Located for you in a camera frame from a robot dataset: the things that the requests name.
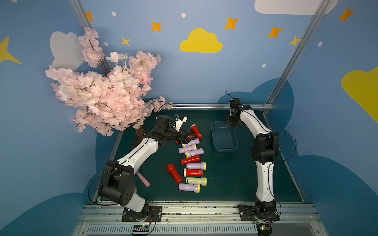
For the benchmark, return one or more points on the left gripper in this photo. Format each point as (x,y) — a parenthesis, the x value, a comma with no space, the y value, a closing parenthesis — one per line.
(183,137)

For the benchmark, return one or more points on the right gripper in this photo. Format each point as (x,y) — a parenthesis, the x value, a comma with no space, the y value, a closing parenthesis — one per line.
(232,120)

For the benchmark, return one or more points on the clear blue storage box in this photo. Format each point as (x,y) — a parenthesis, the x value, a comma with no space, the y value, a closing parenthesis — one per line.
(224,137)

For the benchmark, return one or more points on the red flashlight white head top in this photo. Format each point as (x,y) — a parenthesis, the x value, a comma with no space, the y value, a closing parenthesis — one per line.
(196,131)

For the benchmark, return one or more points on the large red flashlight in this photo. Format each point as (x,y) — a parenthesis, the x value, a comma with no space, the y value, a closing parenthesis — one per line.
(172,170)

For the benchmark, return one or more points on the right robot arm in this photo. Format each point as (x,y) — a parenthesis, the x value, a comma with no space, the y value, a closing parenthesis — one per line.
(264,151)

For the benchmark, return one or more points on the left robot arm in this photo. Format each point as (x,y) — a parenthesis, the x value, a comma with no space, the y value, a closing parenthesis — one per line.
(117,182)

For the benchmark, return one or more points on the purple flashlight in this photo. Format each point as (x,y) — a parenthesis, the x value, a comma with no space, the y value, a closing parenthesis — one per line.
(193,153)
(192,142)
(187,148)
(196,166)
(189,187)

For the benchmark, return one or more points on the red flashlight middle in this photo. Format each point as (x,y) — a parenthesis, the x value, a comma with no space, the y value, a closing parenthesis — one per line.
(193,159)

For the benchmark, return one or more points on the orange flashlight white head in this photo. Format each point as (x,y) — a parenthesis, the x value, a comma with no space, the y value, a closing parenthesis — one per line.
(193,173)

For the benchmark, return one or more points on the purple pink spatula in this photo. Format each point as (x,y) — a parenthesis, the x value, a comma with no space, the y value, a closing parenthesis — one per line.
(143,179)

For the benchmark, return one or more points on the cream yellow flashlight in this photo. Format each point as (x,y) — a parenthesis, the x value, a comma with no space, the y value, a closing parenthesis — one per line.
(193,180)

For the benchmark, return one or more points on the pink cherry blossom tree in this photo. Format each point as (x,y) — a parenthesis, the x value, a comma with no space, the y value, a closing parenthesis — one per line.
(108,102)

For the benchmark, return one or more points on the purple flashlight bottom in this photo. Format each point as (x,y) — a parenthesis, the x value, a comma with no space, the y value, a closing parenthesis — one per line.
(189,187)

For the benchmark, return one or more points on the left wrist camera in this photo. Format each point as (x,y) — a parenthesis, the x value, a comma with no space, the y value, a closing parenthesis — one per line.
(179,120)

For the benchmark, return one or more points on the tree base plate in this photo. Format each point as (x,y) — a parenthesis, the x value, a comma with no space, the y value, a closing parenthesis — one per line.
(141,139)

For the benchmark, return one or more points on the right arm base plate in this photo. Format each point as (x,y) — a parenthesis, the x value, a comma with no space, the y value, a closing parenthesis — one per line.
(248,213)

